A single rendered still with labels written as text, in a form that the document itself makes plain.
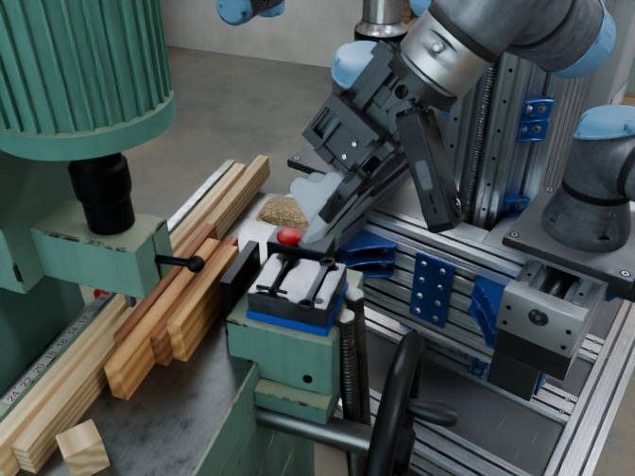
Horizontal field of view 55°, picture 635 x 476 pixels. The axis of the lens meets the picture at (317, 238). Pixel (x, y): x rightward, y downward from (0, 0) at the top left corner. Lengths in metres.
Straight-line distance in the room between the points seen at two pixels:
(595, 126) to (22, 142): 0.83
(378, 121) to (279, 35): 3.71
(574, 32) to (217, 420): 0.53
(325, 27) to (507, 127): 2.98
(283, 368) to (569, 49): 0.46
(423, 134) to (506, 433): 1.15
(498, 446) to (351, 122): 1.15
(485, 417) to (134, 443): 1.08
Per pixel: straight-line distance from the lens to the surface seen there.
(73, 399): 0.73
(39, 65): 0.56
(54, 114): 0.57
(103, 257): 0.71
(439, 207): 0.56
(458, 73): 0.55
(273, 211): 0.99
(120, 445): 0.72
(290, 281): 0.72
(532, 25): 0.56
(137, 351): 0.74
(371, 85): 0.58
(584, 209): 1.14
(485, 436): 1.60
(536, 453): 1.60
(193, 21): 4.56
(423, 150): 0.56
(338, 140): 0.58
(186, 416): 0.72
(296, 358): 0.73
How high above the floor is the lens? 1.46
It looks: 36 degrees down
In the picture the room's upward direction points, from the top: straight up
